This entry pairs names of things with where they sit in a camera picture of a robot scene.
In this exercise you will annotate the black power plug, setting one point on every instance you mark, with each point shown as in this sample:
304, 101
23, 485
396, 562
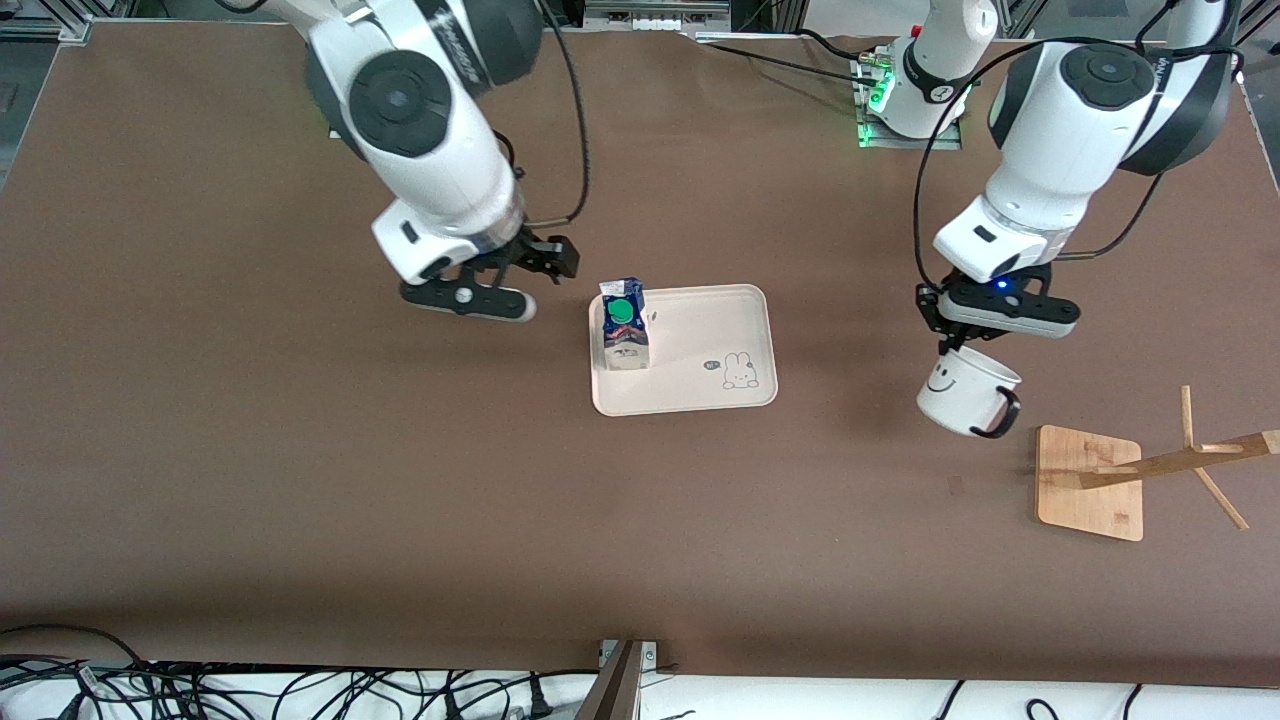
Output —
538, 700

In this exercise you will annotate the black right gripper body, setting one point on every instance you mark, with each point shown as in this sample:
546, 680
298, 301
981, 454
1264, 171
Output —
527, 252

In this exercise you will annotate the dark metal beam with bracket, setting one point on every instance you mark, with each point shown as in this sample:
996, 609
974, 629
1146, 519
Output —
615, 690

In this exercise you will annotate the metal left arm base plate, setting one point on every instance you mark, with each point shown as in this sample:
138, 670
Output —
940, 143

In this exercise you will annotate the wooden mug stand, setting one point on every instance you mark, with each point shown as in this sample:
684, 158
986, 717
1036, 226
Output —
1090, 500

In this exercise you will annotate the white rabbit print tray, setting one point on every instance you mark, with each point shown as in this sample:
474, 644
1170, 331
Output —
700, 340

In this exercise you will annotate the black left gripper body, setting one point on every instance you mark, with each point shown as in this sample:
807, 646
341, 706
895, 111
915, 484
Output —
931, 308

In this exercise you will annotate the grey metal rail box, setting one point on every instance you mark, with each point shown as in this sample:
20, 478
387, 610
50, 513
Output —
655, 12

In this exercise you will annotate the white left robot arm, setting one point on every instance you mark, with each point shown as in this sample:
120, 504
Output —
1060, 140

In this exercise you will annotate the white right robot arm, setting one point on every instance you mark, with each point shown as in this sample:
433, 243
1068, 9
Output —
420, 150

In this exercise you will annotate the blue white milk carton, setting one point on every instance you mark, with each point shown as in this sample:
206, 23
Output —
625, 345

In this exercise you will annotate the white smiley face mug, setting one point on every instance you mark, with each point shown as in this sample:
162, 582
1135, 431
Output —
955, 395

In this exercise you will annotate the aluminium frame profile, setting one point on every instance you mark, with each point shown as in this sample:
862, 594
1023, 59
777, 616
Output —
40, 25

